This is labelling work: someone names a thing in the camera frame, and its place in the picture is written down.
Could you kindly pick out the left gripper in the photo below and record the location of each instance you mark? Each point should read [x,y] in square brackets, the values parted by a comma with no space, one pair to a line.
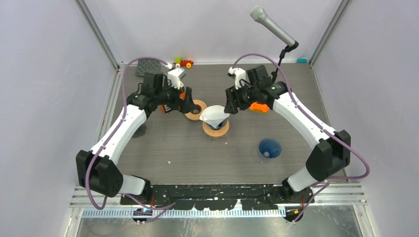
[181,105]

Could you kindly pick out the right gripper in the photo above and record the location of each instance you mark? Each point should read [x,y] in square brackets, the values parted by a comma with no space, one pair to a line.
[231,95]

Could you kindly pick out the wooden ring dripper stand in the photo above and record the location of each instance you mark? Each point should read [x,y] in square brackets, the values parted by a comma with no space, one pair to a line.
[196,113]

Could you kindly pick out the white paper coffee filter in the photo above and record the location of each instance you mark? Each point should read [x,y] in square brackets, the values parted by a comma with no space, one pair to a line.
[214,114]

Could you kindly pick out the blue glass dripper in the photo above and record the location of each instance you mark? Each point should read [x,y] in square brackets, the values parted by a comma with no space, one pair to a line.
[270,148]
[218,126]

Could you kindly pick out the orange coffee filter box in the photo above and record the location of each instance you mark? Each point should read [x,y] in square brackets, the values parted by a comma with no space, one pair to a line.
[167,108]

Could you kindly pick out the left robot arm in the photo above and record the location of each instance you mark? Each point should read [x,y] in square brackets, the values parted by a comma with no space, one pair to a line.
[97,167]

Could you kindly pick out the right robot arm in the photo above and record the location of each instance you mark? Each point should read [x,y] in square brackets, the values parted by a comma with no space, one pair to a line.
[329,148]

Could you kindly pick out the clear glass dripper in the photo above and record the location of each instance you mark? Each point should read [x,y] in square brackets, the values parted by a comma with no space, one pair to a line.
[213,139]

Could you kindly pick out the orange plastic holder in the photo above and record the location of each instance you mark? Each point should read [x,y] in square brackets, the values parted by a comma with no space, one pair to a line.
[258,107]

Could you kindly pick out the red toy car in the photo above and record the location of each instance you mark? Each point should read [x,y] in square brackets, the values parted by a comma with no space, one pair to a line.
[179,62]

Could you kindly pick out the grey building block baseplate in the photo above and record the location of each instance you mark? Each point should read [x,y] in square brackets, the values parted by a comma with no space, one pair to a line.
[145,65]

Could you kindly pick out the teal small block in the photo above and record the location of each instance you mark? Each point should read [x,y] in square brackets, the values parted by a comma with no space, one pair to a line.
[302,60]

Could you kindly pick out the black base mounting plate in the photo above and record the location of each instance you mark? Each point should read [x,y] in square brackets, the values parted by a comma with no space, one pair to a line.
[219,197]

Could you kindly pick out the silver microphone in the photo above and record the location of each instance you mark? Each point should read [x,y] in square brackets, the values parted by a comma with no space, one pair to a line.
[259,15]

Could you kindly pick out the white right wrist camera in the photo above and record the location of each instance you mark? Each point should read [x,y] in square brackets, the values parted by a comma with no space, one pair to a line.
[239,77]

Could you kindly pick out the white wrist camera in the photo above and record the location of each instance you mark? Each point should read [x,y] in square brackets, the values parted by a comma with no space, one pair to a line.
[239,77]
[174,76]

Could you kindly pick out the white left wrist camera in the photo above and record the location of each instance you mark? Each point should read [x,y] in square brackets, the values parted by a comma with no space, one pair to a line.
[174,76]

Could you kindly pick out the aluminium frame rail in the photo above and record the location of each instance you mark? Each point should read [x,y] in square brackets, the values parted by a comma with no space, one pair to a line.
[91,21]

